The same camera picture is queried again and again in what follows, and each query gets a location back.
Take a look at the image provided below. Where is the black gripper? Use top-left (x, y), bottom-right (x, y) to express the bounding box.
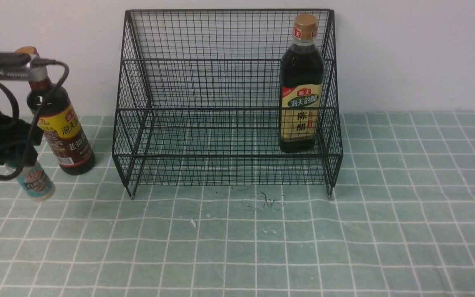
top-left (0, 94), bottom-right (43, 167)

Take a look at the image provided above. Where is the small green-capped seasoning jar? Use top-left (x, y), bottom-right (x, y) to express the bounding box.
top-left (15, 160), bottom-right (55, 202)

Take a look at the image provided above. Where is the dark soy sauce bottle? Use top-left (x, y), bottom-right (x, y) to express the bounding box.
top-left (26, 66), bottom-right (95, 176)

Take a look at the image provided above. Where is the dark vinegar bottle gold cap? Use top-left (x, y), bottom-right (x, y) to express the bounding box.
top-left (278, 14), bottom-right (325, 153)

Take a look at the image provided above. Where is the green checkered tablecloth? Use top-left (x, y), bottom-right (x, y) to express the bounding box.
top-left (0, 111), bottom-right (475, 297)

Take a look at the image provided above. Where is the black cable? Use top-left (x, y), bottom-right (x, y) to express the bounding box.
top-left (0, 60), bottom-right (70, 182)

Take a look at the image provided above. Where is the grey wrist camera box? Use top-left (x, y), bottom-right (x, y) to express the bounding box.
top-left (0, 52), bottom-right (46, 81)

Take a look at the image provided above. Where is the black wire mesh shelf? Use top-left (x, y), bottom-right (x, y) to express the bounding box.
top-left (112, 8), bottom-right (343, 198)

